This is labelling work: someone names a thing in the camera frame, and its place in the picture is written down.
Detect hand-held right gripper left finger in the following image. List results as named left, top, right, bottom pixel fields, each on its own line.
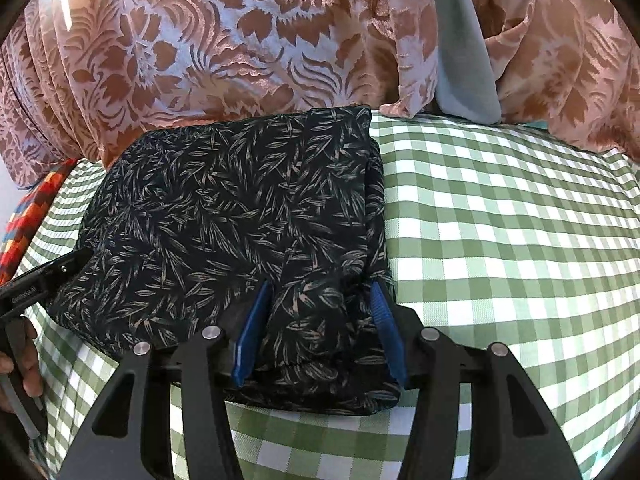
left=57, top=280, right=273, bottom=480

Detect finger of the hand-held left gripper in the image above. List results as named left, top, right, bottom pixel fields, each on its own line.
left=55, top=247, right=97, bottom=282

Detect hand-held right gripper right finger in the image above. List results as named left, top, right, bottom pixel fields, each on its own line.
left=370, top=280, right=583, bottom=480

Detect black leaf-print pants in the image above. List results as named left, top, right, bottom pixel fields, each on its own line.
left=47, top=105, right=401, bottom=417

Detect person's left hand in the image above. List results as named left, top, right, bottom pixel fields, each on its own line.
left=17, top=320, right=45, bottom=407

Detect colourful zigzag cloth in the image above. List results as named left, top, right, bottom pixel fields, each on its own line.
left=0, top=157, right=80, bottom=286

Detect green checked bed sheet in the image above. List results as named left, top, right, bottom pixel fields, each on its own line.
left=10, top=112, right=640, bottom=480

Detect pink floral curtain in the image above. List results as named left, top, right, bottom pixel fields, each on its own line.
left=0, top=0, right=640, bottom=191

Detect grey-blue cloth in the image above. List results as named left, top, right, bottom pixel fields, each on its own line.
left=434, top=0, right=502, bottom=126

